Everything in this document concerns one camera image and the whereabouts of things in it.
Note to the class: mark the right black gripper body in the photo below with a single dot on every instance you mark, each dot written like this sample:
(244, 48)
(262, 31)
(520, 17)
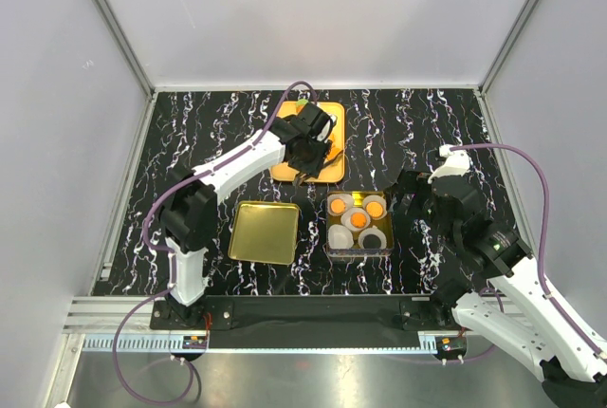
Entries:
(413, 182)

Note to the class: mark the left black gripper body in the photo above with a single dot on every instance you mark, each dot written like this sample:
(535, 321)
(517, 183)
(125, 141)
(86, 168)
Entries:
(311, 160)

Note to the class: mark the round tan sandwich biscuit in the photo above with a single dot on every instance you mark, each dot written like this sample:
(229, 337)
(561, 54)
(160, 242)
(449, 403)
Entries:
(375, 209)

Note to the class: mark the black sandwich cookie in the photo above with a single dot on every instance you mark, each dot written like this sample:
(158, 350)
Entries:
(371, 241)

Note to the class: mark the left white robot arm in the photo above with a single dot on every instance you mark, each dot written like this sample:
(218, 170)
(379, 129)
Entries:
(188, 216)

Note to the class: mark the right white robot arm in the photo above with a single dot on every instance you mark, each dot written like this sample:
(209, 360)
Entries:
(556, 347)

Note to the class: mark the yellow plastic tray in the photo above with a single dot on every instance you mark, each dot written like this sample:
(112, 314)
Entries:
(334, 172)

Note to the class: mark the top right paper cup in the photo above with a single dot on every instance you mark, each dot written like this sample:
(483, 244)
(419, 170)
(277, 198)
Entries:
(378, 198)

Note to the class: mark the paper cup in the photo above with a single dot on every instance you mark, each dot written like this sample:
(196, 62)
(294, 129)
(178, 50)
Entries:
(345, 219)
(349, 200)
(376, 231)
(340, 238)
(378, 198)

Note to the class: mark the green topped cookie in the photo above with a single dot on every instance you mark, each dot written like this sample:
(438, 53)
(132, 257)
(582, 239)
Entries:
(300, 104)

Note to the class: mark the bottom right paper cup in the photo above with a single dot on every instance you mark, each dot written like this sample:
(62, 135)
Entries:
(376, 231)

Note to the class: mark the top left paper cup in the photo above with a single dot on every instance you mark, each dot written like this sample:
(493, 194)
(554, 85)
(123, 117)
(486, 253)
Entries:
(349, 200)

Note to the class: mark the decorated cookie tin box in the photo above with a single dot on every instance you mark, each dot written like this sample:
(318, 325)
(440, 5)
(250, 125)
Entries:
(356, 253)

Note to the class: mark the centre paper cup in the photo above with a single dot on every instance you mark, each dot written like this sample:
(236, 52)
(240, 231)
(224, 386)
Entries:
(345, 219)

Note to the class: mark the bottom left paper cup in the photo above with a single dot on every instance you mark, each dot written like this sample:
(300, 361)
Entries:
(340, 238)

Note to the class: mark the gold tin lid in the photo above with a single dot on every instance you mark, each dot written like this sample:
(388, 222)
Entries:
(265, 233)

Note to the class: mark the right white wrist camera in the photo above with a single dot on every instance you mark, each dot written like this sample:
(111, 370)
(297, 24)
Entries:
(454, 163)

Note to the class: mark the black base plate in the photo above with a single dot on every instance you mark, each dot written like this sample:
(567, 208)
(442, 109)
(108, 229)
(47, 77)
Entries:
(225, 313)

